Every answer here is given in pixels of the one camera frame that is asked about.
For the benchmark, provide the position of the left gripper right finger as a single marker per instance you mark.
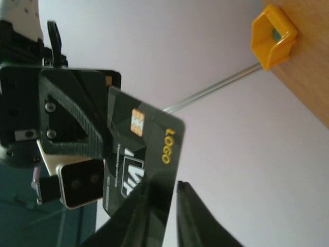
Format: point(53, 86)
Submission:
point(196, 225)

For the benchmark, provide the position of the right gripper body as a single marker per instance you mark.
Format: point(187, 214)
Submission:
point(20, 112)

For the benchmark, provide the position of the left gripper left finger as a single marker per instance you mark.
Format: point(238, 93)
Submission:
point(128, 224)

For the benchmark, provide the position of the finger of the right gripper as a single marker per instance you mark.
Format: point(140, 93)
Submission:
point(73, 113)

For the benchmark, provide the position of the blue card holder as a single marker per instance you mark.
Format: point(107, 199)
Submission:
point(25, 223)

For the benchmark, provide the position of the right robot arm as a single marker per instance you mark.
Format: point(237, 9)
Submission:
point(22, 40)

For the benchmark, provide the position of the teal card in bin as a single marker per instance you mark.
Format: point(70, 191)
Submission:
point(276, 35)

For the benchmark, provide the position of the yellow bin right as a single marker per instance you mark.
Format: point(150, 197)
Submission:
point(272, 37)

